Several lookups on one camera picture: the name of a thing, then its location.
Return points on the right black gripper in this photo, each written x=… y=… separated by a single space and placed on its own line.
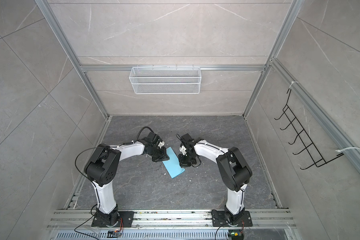
x=183 y=163

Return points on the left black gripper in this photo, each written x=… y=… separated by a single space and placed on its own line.
x=164 y=156

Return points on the light blue paper sheet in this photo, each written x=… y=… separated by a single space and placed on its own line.
x=172 y=165

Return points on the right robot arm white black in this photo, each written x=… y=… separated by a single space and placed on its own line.
x=234 y=170

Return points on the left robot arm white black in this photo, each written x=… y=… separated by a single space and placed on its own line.
x=102 y=167

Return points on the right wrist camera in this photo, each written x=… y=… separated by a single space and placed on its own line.
x=187 y=144

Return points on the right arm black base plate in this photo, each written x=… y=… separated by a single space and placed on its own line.
x=226 y=218

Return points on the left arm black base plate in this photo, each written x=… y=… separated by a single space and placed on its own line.
x=113 y=219

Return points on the white wire mesh basket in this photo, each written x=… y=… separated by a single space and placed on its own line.
x=166 y=80

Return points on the aluminium mounting rail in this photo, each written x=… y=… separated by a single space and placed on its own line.
x=179 y=219

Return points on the black wire hook rack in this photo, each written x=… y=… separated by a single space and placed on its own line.
x=302 y=135

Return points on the white cable tie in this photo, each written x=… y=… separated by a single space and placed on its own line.
x=346 y=149

